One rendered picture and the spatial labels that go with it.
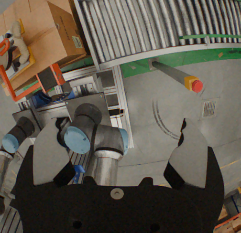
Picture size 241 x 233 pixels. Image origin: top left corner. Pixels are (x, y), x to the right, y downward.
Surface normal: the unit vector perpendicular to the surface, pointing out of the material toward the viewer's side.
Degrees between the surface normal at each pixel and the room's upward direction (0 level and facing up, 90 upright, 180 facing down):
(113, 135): 67
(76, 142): 7
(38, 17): 0
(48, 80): 0
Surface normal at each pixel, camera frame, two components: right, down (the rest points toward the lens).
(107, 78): -0.03, 0.47
